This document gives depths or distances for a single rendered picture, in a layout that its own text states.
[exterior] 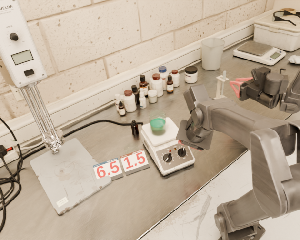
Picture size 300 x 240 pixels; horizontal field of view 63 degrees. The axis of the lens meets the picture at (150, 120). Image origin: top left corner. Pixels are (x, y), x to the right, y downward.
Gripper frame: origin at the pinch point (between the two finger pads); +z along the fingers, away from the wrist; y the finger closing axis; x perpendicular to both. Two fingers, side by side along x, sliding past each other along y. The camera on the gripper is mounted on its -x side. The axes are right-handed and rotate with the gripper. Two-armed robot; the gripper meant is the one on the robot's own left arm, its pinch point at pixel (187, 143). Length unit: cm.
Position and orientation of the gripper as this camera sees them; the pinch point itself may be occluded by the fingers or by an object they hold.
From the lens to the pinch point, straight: 81.9
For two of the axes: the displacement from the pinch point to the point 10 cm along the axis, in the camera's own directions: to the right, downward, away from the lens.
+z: -1.3, 3.9, 9.1
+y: -9.4, -3.4, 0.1
